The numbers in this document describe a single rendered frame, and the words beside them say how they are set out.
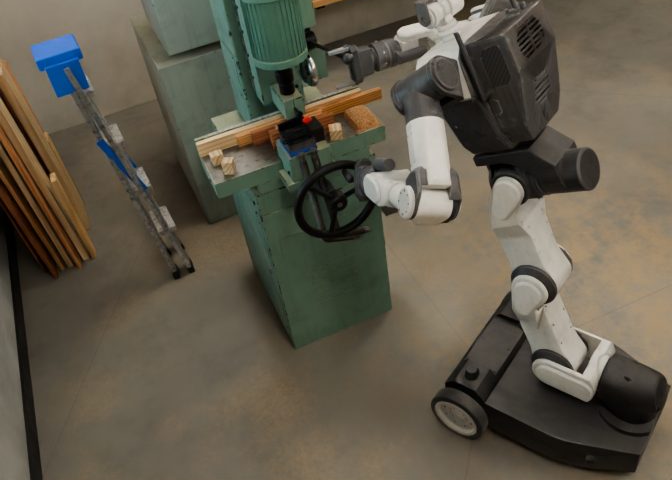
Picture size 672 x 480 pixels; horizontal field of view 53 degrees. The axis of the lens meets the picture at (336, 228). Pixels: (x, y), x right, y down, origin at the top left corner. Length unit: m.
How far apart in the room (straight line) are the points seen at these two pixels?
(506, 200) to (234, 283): 1.58
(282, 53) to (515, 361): 1.31
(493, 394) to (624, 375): 0.43
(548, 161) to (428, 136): 0.38
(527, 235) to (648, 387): 0.61
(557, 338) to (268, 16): 1.32
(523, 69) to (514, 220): 0.47
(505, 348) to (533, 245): 0.59
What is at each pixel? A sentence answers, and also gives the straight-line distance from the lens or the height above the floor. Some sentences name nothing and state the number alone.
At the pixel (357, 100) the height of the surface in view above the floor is 0.93.
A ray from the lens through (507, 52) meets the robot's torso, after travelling 1.67.
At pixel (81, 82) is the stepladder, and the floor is 1.04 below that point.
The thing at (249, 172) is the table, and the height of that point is 0.90.
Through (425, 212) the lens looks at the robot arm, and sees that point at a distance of 1.56.
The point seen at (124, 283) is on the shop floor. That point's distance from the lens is 3.35.
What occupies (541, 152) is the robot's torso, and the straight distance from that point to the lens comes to 1.83.
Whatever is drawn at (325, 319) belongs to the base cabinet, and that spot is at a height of 0.10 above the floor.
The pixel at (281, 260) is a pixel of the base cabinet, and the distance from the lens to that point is 2.46.
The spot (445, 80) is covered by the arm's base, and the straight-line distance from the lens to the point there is 1.60.
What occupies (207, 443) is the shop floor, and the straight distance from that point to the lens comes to 2.65.
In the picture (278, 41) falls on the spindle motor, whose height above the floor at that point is 1.26.
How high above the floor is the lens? 2.15
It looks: 41 degrees down
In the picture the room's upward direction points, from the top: 10 degrees counter-clockwise
